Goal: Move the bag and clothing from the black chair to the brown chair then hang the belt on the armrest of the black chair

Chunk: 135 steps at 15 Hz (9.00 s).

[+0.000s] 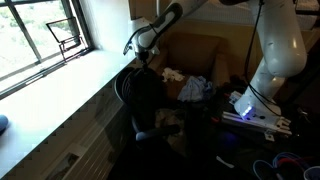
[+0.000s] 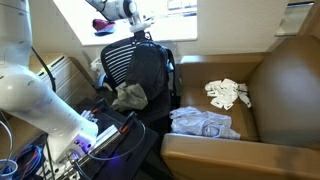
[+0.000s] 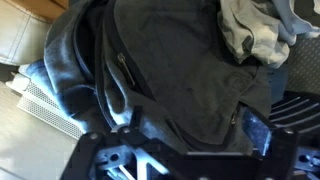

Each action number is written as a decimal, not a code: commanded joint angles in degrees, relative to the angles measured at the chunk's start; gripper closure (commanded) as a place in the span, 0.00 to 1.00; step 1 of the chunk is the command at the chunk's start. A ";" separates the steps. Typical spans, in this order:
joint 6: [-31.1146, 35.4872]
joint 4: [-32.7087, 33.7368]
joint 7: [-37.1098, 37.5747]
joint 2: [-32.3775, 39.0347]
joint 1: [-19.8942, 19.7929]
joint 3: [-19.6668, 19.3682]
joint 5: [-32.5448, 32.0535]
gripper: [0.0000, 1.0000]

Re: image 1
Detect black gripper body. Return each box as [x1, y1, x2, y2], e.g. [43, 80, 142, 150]
[135, 49, 152, 70]

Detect black garment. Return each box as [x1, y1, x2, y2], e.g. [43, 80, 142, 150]
[127, 66, 168, 132]

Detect beige khaki pants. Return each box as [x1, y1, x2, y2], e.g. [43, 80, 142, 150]
[154, 108, 187, 148]

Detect black slatted office chair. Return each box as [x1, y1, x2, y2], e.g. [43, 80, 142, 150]
[113, 65, 183, 144]

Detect brown leather armchair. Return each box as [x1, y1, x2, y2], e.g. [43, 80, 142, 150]
[146, 30, 232, 102]

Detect light blue shirt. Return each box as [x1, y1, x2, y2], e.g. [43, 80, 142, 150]
[176, 75, 215, 103]

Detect maroon and blue cap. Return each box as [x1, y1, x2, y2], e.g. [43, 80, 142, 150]
[0, 114, 9, 135]

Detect white paper cup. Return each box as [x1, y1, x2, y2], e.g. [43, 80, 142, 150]
[303, 165, 320, 180]

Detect black wire frame rack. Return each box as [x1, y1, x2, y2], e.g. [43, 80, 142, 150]
[45, 16, 94, 63]

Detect white wall radiator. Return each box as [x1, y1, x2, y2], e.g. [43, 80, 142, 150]
[44, 96, 133, 180]

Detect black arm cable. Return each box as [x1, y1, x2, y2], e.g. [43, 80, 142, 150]
[243, 0, 283, 117]

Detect dark window frame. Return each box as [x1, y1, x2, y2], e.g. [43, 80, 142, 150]
[0, 0, 96, 100]

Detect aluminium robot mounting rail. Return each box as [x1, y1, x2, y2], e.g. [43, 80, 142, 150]
[220, 111, 293, 142]

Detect blue cable bundle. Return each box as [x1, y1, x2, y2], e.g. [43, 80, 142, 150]
[252, 151, 313, 180]

